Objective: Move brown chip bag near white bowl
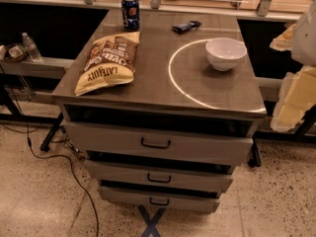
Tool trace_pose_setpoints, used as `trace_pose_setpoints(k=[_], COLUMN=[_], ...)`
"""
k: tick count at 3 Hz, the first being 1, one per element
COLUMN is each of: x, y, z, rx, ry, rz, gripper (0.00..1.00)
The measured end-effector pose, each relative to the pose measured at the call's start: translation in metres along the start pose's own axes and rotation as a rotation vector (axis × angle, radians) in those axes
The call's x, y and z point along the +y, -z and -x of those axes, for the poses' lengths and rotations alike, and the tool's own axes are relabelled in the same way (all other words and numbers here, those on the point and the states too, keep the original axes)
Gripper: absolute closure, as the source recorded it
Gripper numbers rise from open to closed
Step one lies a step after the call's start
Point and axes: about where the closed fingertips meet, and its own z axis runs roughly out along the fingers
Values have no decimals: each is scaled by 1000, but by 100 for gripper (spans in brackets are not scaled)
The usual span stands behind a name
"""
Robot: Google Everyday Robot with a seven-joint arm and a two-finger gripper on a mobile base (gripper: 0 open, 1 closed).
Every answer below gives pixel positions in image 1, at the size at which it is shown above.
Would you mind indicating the brown chip bag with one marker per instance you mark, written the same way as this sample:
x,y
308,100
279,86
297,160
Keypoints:
x,y
111,61

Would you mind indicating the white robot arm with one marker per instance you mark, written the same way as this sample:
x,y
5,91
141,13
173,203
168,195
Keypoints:
x,y
304,37

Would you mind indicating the white bowl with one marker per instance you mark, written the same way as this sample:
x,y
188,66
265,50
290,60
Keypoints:
x,y
225,53

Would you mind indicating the small bowl with items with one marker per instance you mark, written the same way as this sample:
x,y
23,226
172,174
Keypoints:
x,y
12,53

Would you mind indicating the grey drawer cabinet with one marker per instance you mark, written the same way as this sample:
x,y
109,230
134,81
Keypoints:
x,y
174,89

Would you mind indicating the middle drawer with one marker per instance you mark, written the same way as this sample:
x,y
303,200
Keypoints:
x,y
135,176

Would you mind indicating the drawer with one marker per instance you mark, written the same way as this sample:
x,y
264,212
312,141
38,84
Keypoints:
x,y
208,205
171,145
135,176

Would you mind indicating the top drawer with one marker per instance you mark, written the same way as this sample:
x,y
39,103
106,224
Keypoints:
x,y
171,145

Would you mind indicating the dark snack bar wrapper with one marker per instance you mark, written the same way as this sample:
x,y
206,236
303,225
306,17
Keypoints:
x,y
186,27

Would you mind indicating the bottom drawer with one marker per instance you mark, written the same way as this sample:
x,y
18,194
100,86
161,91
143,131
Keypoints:
x,y
208,205

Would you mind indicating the blue soda can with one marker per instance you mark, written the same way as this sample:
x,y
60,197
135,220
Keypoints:
x,y
130,14

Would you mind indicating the grey side bench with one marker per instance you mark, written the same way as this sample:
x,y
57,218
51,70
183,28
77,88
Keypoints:
x,y
52,68

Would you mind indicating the blue tape cross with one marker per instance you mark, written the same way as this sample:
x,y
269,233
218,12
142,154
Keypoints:
x,y
151,222

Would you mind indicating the clear water bottle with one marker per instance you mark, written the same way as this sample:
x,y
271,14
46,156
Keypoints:
x,y
31,48

